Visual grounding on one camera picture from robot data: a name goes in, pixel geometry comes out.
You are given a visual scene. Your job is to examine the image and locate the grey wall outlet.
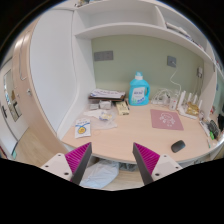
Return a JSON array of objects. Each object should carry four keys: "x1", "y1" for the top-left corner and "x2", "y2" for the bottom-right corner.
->
[{"x1": 167, "y1": 56, "x2": 176, "y2": 67}]

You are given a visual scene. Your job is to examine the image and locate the black calculator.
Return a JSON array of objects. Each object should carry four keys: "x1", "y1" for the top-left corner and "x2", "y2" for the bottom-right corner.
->
[{"x1": 208, "y1": 120, "x2": 219, "y2": 139}]

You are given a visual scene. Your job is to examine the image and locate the clear plastic bag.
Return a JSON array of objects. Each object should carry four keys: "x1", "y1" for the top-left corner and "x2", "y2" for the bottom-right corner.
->
[{"x1": 83, "y1": 109, "x2": 117, "y2": 130}]

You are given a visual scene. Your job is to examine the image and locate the stack of papers and books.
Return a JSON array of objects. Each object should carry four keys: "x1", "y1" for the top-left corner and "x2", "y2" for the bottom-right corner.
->
[{"x1": 89, "y1": 89, "x2": 126, "y2": 101}]

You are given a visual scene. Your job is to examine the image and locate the pink mouse pad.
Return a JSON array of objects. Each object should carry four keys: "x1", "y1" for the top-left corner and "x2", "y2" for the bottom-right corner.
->
[{"x1": 150, "y1": 109, "x2": 183, "y2": 130}]

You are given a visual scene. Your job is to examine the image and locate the white wifi router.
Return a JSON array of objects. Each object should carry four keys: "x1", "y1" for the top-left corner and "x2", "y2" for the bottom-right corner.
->
[{"x1": 177, "y1": 91, "x2": 202, "y2": 119}]

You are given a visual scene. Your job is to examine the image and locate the black computer mouse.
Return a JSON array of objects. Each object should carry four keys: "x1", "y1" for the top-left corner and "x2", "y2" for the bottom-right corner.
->
[{"x1": 171, "y1": 140, "x2": 185, "y2": 153}]

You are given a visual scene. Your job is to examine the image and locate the grey wall socket panel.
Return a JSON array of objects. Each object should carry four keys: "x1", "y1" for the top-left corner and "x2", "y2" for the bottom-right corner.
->
[{"x1": 94, "y1": 51, "x2": 113, "y2": 61}]

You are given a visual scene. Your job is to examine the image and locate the white cable bundle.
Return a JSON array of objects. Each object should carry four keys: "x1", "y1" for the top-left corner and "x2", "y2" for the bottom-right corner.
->
[{"x1": 150, "y1": 87, "x2": 178, "y2": 107}]

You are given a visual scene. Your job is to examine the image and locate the white snack packet yellow logo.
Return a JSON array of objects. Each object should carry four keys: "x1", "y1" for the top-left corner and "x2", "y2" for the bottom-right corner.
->
[{"x1": 75, "y1": 118, "x2": 91, "y2": 138}]

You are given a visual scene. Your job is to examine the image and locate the white wall shelf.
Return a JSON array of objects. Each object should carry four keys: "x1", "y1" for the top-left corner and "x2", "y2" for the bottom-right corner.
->
[{"x1": 75, "y1": 0, "x2": 214, "y2": 63}]

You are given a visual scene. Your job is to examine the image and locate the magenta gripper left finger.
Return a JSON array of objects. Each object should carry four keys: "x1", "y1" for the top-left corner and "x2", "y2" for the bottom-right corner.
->
[{"x1": 40, "y1": 141, "x2": 93, "y2": 186}]

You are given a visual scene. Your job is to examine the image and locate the yellow snack box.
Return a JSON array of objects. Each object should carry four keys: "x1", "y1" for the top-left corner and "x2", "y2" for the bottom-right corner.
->
[{"x1": 116, "y1": 101, "x2": 129, "y2": 115}]

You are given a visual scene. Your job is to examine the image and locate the small grey box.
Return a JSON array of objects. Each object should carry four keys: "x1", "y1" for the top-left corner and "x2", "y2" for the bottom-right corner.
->
[{"x1": 99, "y1": 101, "x2": 111, "y2": 110}]

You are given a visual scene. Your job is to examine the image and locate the blue detergent bottle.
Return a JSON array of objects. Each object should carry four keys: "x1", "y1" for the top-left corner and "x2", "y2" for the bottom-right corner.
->
[{"x1": 128, "y1": 71, "x2": 150, "y2": 106}]

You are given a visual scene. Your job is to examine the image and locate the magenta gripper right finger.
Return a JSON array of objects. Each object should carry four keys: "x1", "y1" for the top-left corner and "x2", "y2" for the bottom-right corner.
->
[{"x1": 132, "y1": 142, "x2": 183, "y2": 186}]

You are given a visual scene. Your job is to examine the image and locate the grey cloth under desk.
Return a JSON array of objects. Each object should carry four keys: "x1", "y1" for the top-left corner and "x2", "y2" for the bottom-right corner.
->
[{"x1": 80, "y1": 160, "x2": 119, "y2": 189}]

